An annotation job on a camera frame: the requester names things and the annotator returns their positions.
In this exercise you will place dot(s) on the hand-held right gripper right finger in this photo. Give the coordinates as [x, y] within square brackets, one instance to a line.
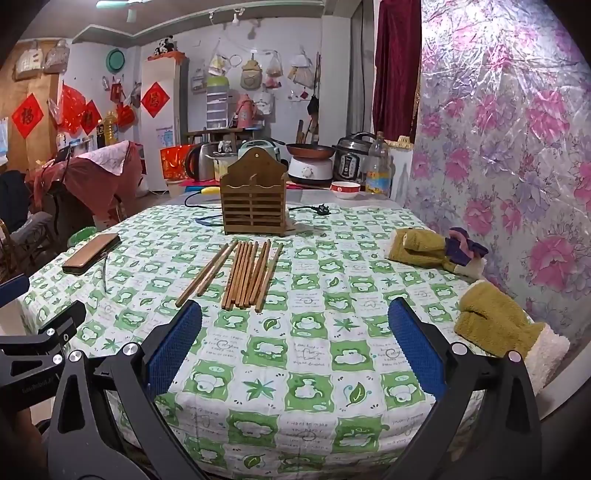
[415, 342]

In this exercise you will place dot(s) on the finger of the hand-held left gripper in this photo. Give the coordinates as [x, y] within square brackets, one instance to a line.
[16, 288]
[51, 330]

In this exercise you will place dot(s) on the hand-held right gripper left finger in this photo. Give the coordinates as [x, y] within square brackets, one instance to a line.
[175, 342]

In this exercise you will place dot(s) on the bunch of wooden chopsticks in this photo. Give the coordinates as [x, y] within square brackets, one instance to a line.
[244, 272]

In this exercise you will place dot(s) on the wooden chopstick holder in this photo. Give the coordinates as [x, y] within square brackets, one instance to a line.
[254, 203]

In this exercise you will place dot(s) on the person's left forearm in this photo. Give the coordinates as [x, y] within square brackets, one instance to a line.
[21, 429]

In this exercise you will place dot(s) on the smartphone in brown case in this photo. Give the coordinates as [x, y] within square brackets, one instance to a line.
[90, 254]

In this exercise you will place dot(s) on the olive plush mitten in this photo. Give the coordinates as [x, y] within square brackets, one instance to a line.
[418, 249]
[498, 323]

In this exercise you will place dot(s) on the purple cloth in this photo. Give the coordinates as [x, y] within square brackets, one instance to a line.
[466, 247]

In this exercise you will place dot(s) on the green white checked tablecloth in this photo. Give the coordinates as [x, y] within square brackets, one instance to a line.
[304, 332]

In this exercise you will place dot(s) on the chair with reddish cloth cover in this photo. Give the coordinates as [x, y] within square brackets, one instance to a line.
[99, 170]

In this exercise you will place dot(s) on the red white bowl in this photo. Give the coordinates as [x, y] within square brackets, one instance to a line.
[345, 190]

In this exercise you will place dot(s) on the red diamond paper on door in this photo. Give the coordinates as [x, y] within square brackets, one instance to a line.
[27, 115]

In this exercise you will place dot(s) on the clear plastic oil bottle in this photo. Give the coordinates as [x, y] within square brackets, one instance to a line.
[378, 170]

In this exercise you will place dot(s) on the red gift bag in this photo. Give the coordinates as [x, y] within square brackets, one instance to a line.
[173, 161]

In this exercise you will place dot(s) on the stainless steel kettle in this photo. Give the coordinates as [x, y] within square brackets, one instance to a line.
[199, 161]

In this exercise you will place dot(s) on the yellow cooking oil bottle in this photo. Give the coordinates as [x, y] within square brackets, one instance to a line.
[111, 131]

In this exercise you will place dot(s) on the red hanging paper decorations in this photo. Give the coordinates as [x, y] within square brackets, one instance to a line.
[76, 108]

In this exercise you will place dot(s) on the electric pressure cooker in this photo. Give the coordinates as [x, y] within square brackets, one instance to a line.
[351, 159]

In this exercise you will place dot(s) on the white electric cooker base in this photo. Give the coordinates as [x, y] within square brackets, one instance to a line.
[311, 170]

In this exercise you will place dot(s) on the white refrigerator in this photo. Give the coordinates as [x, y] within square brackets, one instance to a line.
[161, 134]

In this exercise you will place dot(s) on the copper frying pan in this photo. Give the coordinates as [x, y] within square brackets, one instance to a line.
[309, 150]

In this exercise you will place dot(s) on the floral mattress in plastic wrap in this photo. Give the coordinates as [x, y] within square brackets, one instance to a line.
[498, 138]

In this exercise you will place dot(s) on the red diamond paper on refrigerator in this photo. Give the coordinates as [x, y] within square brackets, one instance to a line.
[154, 99]

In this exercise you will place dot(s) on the pink kettle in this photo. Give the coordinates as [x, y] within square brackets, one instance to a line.
[244, 113]

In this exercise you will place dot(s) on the plastic drawer tower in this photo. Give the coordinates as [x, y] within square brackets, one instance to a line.
[217, 104]

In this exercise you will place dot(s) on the teal round plate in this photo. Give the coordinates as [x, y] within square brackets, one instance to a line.
[115, 60]

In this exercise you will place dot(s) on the dark red curtain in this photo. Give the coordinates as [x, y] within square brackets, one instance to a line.
[396, 69]

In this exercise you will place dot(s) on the panda plush toys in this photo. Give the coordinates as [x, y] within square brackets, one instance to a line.
[164, 46]

